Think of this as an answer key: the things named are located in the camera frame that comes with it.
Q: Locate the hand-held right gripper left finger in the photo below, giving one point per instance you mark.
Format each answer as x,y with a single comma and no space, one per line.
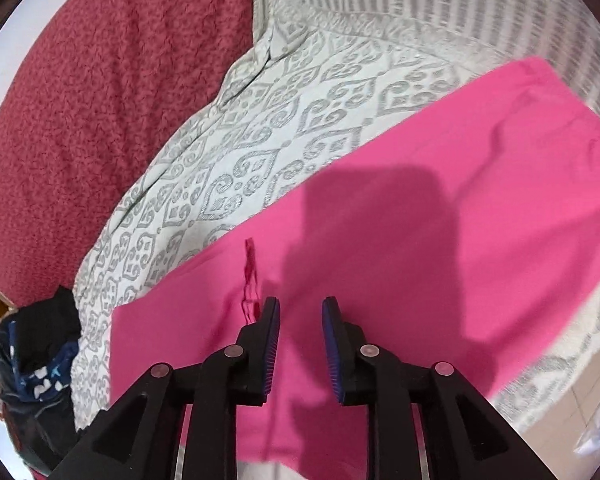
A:
272,340

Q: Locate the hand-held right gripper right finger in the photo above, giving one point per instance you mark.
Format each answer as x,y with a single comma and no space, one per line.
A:
330,345

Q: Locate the pink pants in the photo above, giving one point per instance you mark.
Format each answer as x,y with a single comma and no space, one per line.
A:
430,260

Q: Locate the grey white patterned bedspread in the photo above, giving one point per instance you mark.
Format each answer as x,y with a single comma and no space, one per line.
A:
260,125

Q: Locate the black cloth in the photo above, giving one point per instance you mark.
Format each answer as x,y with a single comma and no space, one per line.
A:
50,320

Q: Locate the pile of dark clothes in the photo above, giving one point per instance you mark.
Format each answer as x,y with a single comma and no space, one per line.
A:
35,430

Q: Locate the white crumpled paper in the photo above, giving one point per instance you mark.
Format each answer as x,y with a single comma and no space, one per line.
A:
597,425

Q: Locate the red patterned cushion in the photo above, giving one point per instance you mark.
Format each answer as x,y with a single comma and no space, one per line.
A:
80,110

